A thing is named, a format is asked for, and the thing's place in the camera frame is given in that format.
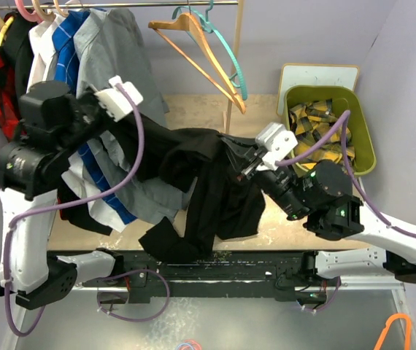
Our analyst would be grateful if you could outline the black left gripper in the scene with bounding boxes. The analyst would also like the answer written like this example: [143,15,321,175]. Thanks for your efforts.
[57,84,119,158]

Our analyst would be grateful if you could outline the teal plastic hanger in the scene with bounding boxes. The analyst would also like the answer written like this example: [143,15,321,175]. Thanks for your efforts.
[172,0,248,101]

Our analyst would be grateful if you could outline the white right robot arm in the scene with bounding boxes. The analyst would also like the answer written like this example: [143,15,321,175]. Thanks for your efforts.
[222,136,416,285]

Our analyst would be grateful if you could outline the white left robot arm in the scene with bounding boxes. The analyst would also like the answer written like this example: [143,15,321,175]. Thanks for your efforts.
[0,81,125,310]

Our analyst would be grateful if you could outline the white hanging shirt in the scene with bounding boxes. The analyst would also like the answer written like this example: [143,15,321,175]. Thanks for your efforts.
[25,14,127,233]

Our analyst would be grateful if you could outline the yellow plaid shirt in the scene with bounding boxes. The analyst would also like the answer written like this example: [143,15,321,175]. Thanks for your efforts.
[288,99,344,170]

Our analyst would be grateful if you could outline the grey hanging shirt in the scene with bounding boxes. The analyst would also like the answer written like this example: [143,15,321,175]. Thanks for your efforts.
[63,8,189,230]

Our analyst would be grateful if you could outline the blue checked hanging shirt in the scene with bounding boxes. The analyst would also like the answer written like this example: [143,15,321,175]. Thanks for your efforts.
[52,11,136,230]

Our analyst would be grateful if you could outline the red black plaid shirt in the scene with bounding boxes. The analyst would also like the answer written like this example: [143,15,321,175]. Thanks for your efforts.
[0,47,20,141]

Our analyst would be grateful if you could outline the light wooden hanger hook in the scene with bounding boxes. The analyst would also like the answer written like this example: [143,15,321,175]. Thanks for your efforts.
[53,0,69,18]

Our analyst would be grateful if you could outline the beige wooden hanger hook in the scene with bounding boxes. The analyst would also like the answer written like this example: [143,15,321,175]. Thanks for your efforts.
[31,0,55,22]

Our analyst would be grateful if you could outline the pink hanger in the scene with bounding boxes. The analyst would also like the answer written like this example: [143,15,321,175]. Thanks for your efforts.
[15,0,42,23]

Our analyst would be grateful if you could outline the yellow hanger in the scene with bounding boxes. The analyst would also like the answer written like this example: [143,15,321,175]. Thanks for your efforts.
[0,15,15,46]

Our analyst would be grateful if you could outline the wooden hanger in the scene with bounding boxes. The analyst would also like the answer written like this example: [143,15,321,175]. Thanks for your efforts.
[147,12,247,115]

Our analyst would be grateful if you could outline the orange plastic hanger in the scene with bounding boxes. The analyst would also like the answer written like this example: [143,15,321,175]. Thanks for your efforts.
[372,313,412,350]

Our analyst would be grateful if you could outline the olive green plastic bin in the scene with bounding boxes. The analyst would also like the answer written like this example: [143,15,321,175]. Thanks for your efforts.
[281,85,377,177]

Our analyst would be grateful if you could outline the white board behind bin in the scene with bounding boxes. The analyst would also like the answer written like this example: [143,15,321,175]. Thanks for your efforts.
[277,63,360,116]

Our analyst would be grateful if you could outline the black hanging garment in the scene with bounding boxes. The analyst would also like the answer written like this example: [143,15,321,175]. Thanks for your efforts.
[3,12,112,236]

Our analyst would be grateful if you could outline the wooden clothes rack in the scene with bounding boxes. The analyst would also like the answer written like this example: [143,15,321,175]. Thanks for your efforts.
[0,1,246,133]

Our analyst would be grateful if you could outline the red blue hangers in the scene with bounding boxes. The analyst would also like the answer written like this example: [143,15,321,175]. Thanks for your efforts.
[175,339,202,350]

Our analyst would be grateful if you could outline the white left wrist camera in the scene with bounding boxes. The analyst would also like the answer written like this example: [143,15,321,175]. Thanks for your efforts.
[94,75,144,122]

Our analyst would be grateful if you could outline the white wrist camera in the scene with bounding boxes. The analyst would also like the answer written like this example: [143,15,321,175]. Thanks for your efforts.
[94,75,144,122]
[255,122,298,171]

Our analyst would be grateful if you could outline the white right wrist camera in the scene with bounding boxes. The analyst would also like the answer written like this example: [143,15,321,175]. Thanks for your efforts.
[255,122,298,171]

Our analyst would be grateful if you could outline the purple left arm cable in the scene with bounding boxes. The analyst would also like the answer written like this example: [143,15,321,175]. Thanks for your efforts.
[3,82,146,337]

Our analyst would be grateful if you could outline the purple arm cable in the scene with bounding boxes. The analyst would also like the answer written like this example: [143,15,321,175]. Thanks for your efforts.
[275,109,416,245]
[3,82,146,337]

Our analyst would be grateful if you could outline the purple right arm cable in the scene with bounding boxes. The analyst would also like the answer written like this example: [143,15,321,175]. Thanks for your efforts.
[275,109,416,245]

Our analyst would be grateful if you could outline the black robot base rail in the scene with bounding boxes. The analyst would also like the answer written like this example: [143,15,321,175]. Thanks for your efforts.
[84,250,340,303]

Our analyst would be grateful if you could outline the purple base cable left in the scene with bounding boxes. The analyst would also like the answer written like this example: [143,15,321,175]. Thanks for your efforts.
[96,268,171,323]

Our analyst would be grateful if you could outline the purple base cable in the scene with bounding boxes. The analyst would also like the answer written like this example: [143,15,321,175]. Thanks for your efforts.
[96,268,171,323]
[301,276,342,315]

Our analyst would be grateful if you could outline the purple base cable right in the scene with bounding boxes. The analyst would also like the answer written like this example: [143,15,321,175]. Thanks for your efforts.
[301,276,342,315]

